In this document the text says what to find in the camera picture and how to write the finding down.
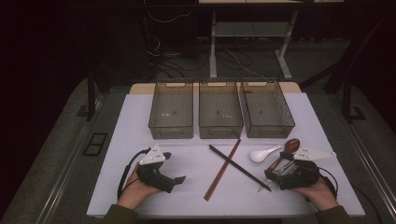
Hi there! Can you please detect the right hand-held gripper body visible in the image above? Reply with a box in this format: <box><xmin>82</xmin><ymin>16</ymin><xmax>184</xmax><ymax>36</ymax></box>
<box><xmin>275</xmin><ymin>147</ymin><xmax>337</xmax><ymax>191</ymax></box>

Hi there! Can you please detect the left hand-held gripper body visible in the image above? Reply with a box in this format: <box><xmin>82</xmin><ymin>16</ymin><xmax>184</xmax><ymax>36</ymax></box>
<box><xmin>136</xmin><ymin>144</ymin><xmax>176</xmax><ymax>194</ymax></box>

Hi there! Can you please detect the brown wooden spoon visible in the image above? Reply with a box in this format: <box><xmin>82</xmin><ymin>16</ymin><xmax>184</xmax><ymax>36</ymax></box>
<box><xmin>266</xmin><ymin>138</ymin><xmax>301</xmax><ymax>175</ymax></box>

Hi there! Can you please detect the silver fork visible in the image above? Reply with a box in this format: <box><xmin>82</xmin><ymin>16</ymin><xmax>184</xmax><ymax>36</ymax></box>
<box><xmin>276</xmin><ymin>162</ymin><xmax>297</xmax><ymax>176</ymax></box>

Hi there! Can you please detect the white ceramic spoon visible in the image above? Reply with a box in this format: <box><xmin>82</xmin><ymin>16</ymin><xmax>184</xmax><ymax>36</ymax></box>
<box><xmin>249</xmin><ymin>144</ymin><xmax>283</xmax><ymax>164</ymax></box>

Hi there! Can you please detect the transparent grey plastic bin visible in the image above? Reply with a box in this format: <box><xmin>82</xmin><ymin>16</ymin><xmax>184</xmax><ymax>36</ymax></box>
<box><xmin>148</xmin><ymin>80</ymin><xmax>195</xmax><ymax>140</ymax></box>
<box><xmin>239</xmin><ymin>79</ymin><xmax>296</xmax><ymax>140</ymax></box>
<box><xmin>198</xmin><ymin>79</ymin><xmax>245</xmax><ymax>140</ymax></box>

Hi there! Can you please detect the person's left hand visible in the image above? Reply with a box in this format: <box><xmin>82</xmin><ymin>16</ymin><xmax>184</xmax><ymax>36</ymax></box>
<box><xmin>116</xmin><ymin>166</ymin><xmax>163</xmax><ymax>211</ymax></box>

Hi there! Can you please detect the person's right hand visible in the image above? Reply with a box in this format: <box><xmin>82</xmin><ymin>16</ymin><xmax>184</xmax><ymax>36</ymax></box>
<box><xmin>292</xmin><ymin>176</ymin><xmax>340</xmax><ymax>212</ymax></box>

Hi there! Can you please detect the black metal stand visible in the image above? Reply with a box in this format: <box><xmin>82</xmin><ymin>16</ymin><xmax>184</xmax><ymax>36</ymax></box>
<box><xmin>298</xmin><ymin>12</ymin><xmax>390</xmax><ymax>95</ymax></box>
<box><xmin>341</xmin><ymin>78</ymin><xmax>368</xmax><ymax>124</ymax></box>
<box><xmin>86</xmin><ymin>66</ymin><xmax>105</xmax><ymax>122</ymax></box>

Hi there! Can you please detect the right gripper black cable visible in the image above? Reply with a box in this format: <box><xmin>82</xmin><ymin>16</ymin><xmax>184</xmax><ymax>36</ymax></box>
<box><xmin>317</xmin><ymin>166</ymin><xmax>341</xmax><ymax>200</ymax></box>

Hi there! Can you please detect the metal floor rail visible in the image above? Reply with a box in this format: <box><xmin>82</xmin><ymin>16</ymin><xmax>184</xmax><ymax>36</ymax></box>
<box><xmin>340</xmin><ymin>117</ymin><xmax>396</xmax><ymax>217</ymax></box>
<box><xmin>35</xmin><ymin>92</ymin><xmax>106</xmax><ymax>224</ymax></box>

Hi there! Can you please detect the tangle of black floor cables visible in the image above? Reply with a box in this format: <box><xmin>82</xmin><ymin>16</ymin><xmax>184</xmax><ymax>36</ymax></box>
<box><xmin>145</xmin><ymin>35</ymin><xmax>210</xmax><ymax>79</ymax></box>

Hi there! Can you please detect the white floor cable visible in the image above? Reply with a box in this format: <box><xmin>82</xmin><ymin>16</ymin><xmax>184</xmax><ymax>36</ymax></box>
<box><xmin>224</xmin><ymin>47</ymin><xmax>266</xmax><ymax>79</ymax></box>

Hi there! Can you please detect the white metal-frame desk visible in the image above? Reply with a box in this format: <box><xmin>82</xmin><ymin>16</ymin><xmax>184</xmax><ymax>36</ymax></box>
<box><xmin>198</xmin><ymin>0</ymin><xmax>345</xmax><ymax>80</ymax></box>

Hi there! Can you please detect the thin white hanging cable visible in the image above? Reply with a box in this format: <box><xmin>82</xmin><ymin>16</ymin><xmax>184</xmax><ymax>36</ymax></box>
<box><xmin>147</xmin><ymin>10</ymin><xmax>192</xmax><ymax>24</ymax></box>

